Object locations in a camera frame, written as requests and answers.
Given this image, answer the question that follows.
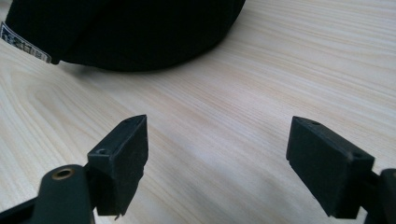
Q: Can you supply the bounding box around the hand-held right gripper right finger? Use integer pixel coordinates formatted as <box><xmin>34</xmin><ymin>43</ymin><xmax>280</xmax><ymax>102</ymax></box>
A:
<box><xmin>285</xmin><ymin>116</ymin><xmax>376</xmax><ymax>219</ymax></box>

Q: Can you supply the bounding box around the black cap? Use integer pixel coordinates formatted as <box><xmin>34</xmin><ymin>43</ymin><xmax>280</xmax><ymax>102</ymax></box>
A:
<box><xmin>0</xmin><ymin>0</ymin><xmax>247</xmax><ymax>73</ymax></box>

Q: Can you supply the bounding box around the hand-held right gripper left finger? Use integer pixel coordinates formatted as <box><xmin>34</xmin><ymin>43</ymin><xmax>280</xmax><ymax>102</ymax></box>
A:
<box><xmin>85</xmin><ymin>114</ymin><xmax>149</xmax><ymax>220</ymax></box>

